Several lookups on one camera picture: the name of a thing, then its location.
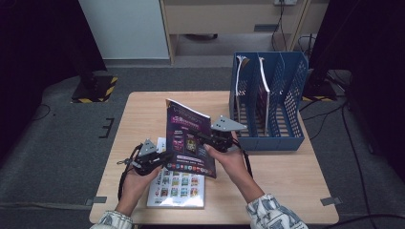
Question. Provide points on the person's right hand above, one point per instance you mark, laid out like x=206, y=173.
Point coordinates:
x=232, y=165

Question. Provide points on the grey tape piece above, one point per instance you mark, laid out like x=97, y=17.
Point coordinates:
x=95, y=200
x=331, y=201

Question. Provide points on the person's left hand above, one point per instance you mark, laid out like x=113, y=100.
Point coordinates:
x=133, y=187

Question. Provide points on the black and red cover book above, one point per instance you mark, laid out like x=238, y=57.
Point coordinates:
x=237, y=82

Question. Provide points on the purple cover magazine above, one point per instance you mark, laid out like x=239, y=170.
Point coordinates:
x=178, y=127
x=262, y=105

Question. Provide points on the grey desk label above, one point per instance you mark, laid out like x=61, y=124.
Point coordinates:
x=266, y=28

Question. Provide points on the white power strip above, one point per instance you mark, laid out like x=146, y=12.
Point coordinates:
x=285, y=2

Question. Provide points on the beige wooden desk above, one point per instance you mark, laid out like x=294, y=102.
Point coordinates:
x=223, y=19

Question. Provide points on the white book with colourful grid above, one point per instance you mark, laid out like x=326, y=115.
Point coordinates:
x=178, y=191

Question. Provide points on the white cabinet panel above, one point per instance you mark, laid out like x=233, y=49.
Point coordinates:
x=124, y=28

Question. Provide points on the black curtain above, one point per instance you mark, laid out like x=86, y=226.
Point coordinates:
x=375, y=63
x=38, y=47

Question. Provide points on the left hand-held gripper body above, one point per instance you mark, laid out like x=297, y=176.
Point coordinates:
x=144, y=162

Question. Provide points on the blue plastic file rack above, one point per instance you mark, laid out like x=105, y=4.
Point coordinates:
x=246, y=144

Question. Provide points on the black stand base striped tape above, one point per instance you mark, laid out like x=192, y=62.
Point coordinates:
x=318, y=90
x=95, y=90

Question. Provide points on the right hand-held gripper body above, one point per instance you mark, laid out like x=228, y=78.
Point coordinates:
x=223, y=140

